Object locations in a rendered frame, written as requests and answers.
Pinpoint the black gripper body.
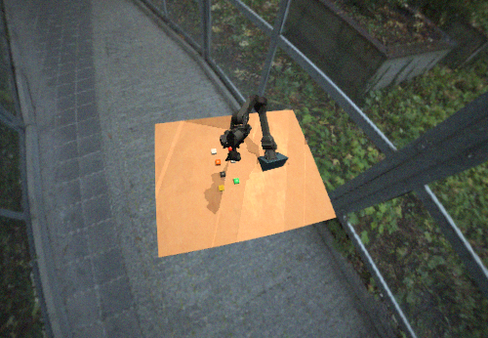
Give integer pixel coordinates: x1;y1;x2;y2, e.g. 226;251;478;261
224;130;244;162

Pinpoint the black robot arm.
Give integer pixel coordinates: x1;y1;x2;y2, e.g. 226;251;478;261
220;95;278;160

